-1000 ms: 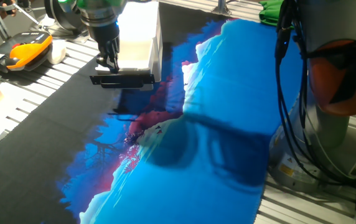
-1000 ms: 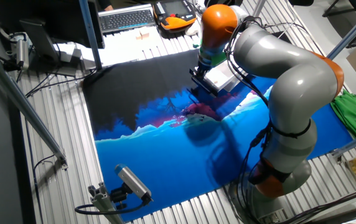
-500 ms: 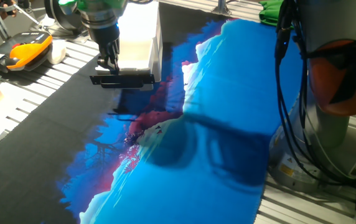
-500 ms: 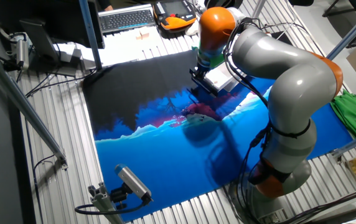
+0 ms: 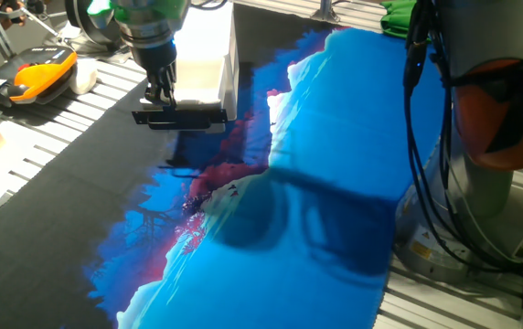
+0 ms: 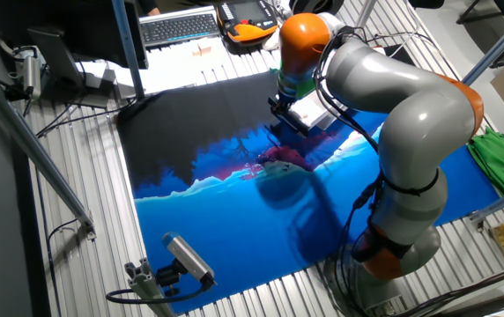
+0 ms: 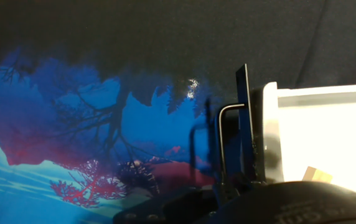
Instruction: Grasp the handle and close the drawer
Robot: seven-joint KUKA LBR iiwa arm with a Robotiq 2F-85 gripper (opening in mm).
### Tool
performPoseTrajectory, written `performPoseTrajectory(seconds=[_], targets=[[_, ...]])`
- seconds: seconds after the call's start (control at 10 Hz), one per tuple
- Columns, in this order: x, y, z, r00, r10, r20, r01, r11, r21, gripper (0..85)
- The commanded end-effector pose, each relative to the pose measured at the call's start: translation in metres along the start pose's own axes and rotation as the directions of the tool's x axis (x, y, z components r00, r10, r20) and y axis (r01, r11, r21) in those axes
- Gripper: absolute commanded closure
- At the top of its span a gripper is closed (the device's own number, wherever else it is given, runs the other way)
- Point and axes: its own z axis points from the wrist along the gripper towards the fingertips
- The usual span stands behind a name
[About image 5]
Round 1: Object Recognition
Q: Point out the person's left hand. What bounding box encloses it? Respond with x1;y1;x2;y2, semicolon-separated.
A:
0;0;29;31

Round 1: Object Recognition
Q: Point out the black handheld controller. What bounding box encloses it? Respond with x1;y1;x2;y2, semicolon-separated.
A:
0;0;47;19

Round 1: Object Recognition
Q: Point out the grey flat base plate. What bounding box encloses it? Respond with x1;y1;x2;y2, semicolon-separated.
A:
55;20;137;65

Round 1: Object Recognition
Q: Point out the blue black printed mat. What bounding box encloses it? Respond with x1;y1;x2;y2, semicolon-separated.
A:
0;2;445;329

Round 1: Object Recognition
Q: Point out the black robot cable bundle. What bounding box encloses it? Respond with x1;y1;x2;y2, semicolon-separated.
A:
400;0;523;278

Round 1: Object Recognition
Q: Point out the white plastic drawer cabinet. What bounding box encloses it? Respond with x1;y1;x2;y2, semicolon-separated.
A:
154;2;240;134

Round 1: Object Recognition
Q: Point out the black round speaker object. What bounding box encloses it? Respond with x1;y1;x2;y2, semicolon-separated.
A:
64;0;123;47

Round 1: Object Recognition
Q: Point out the wide black cable strap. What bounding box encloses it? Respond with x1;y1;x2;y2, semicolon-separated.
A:
443;52;523;154

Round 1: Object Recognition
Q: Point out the green cloth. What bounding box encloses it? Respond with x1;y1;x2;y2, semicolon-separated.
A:
379;0;421;40

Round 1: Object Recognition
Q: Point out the metal post with base bracket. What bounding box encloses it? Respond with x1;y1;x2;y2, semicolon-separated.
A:
310;0;341;24

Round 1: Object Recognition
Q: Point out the orange black teach pendant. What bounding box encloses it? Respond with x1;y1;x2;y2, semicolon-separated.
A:
0;45;79;109

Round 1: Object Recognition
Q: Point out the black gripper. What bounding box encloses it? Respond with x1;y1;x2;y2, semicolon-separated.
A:
129;38;179;109

